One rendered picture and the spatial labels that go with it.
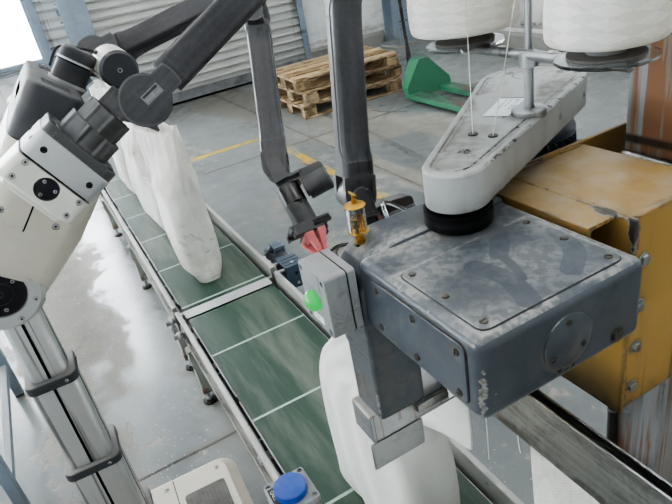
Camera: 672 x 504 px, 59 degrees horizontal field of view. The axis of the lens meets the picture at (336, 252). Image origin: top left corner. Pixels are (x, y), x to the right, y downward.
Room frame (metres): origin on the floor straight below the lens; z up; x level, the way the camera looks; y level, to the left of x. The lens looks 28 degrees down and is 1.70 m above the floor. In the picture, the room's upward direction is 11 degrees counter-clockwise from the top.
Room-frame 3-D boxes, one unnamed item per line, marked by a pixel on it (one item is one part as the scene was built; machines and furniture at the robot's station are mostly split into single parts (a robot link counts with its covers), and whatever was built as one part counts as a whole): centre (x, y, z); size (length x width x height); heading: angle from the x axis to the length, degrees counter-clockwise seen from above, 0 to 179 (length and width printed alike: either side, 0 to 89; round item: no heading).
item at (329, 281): (0.66, 0.02, 1.29); 0.08 x 0.05 x 0.09; 24
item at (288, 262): (2.50, 0.27, 0.35); 0.30 x 0.15 x 0.15; 24
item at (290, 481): (0.74, 0.16, 0.84); 0.06 x 0.06 x 0.02
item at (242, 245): (3.24, 0.94, 0.35); 2.26 x 0.48 x 0.14; 24
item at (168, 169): (2.60, 0.66, 0.74); 0.47 x 0.22 x 0.72; 22
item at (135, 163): (3.28, 0.95, 0.74); 0.47 x 0.22 x 0.72; 25
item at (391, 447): (0.69, -0.03, 0.98); 0.09 x 0.05 x 0.05; 114
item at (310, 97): (6.75, -0.38, 0.22); 1.21 x 0.84 x 0.14; 114
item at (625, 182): (0.79, -0.46, 1.18); 0.34 x 0.25 x 0.31; 114
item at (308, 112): (6.74, -0.36, 0.07); 1.20 x 0.82 x 0.14; 112
